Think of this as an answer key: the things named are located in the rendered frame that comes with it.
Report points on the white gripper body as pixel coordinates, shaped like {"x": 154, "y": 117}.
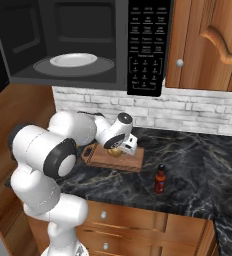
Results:
{"x": 130, "y": 150}

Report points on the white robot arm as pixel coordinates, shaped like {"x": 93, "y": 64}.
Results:
{"x": 38, "y": 156}

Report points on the wooden cutting board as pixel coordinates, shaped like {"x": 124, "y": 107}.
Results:
{"x": 121, "y": 161}

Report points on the yellow-brown potato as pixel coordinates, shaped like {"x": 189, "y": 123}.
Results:
{"x": 114, "y": 152}

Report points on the black microwave oven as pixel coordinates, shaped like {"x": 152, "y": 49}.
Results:
{"x": 88, "y": 40}

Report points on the red hot sauce bottle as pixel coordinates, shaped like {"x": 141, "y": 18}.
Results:
{"x": 160, "y": 181}

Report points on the wooden drawer front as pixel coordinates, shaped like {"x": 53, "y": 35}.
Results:
{"x": 131, "y": 216}
{"x": 128, "y": 241}

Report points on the silver drawer knob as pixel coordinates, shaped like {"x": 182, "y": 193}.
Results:
{"x": 105, "y": 246}
{"x": 103, "y": 215}

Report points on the silver cupboard knob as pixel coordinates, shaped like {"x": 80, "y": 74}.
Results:
{"x": 179, "y": 63}

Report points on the white plate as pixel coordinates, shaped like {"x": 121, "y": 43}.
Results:
{"x": 73, "y": 60}

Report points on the wooden cupboard door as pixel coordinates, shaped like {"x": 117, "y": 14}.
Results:
{"x": 204, "y": 46}

